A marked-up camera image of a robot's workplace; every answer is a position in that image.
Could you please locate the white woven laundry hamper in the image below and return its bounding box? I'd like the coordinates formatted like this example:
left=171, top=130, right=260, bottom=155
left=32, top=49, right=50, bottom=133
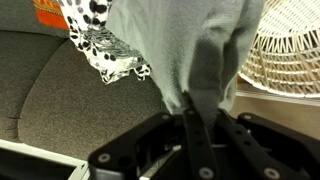
left=238, top=0, right=320, bottom=99

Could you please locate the black spotted white blanket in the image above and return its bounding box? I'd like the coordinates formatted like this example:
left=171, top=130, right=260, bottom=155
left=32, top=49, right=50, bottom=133
left=57, top=0, right=153, bottom=84

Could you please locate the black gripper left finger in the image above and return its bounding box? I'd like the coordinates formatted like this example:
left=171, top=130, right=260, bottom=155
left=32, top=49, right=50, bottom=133
left=87, top=92, right=219, bottom=180

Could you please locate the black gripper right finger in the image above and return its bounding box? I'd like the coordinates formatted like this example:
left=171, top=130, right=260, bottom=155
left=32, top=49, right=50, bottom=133
left=216, top=109, right=320, bottom=180

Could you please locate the grey blanket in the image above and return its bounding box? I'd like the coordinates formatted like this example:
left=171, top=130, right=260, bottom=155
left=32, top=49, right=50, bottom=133
left=105, top=0, right=268, bottom=132

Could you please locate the orange patterned pillow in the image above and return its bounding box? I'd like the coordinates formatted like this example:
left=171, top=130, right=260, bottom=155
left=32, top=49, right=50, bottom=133
left=32, top=0, right=70, bottom=32

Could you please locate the grey fabric couch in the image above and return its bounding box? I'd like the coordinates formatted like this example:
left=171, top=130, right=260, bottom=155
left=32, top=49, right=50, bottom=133
left=0, top=0, right=174, bottom=161

